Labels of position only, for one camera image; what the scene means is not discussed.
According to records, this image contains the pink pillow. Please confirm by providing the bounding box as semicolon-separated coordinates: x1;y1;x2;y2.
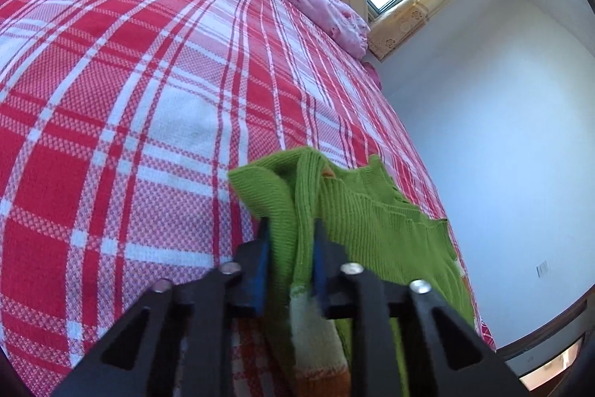
286;0;370;60

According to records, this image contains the green striped knit sweater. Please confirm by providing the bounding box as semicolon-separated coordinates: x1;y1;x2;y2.
229;147;476;396

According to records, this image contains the wall socket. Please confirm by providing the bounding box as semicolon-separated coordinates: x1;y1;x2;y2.
537;261;549;278

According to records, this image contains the right yellow curtain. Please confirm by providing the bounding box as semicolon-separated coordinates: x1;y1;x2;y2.
368;0;452;61

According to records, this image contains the pink cloth beside bed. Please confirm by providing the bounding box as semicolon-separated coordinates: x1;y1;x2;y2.
361;61;382;90

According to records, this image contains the red plaid bed sheet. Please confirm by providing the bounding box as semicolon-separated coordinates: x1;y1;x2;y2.
1;0;446;396

